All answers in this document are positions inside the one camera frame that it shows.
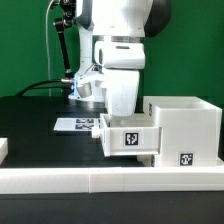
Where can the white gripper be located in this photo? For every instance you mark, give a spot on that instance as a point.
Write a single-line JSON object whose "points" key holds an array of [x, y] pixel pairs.
{"points": [[121, 64]]}

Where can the white drawer tray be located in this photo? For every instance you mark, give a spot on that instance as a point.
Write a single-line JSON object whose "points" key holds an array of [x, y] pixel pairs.
{"points": [[137, 136]]}

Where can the white drawer cabinet box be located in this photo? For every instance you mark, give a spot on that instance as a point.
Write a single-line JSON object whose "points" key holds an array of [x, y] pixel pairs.
{"points": [[190, 130]]}

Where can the white front drawer with knob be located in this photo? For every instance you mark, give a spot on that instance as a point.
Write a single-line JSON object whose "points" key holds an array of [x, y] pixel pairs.
{"points": [[146, 160]]}

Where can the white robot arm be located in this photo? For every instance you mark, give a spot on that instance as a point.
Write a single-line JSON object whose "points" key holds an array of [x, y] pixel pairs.
{"points": [[129, 21]]}

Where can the white fiducial marker plate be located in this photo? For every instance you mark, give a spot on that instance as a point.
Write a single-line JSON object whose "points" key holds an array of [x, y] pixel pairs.
{"points": [[76, 124]]}

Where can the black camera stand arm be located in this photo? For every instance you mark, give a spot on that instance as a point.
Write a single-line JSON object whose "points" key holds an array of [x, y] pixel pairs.
{"points": [[61, 24]]}

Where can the white U-shaped fence rail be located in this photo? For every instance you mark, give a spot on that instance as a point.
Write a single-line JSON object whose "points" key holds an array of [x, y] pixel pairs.
{"points": [[97, 180]]}

